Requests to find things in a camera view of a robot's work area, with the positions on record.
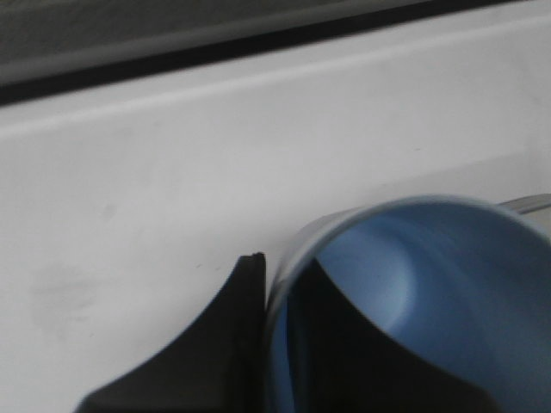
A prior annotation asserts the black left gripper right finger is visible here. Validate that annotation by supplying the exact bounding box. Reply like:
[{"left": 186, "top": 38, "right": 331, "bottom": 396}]
[{"left": 287, "top": 261, "right": 486, "bottom": 412}]

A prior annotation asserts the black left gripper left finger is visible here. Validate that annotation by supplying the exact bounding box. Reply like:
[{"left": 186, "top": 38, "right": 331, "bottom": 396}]
[{"left": 77, "top": 253, "right": 265, "bottom": 412}]

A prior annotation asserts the light blue plastic cup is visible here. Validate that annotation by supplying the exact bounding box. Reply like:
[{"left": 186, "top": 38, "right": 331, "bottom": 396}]
[{"left": 263, "top": 196, "right": 550, "bottom": 412}]

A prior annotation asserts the digital kitchen scale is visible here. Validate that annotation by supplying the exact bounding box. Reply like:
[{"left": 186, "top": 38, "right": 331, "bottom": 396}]
[{"left": 498, "top": 194, "right": 551, "bottom": 215}]

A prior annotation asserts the grey stone counter ledge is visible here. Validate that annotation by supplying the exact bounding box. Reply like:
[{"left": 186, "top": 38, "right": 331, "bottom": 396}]
[{"left": 1, "top": 1, "right": 550, "bottom": 126}]

